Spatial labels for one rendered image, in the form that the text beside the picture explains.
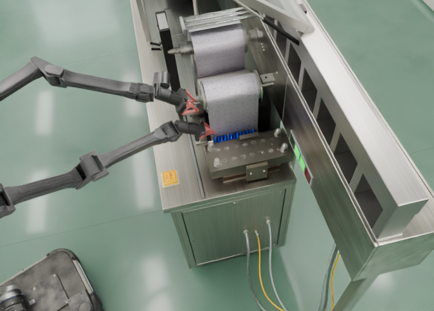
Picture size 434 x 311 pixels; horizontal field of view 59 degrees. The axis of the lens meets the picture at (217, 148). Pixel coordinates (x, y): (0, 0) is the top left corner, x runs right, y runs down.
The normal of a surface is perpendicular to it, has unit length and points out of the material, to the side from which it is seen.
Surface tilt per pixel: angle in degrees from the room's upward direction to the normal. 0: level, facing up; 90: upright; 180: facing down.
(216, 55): 92
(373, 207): 0
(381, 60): 0
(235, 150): 0
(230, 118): 90
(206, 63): 92
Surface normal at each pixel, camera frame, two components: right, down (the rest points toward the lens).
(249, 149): -0.06, -0.61
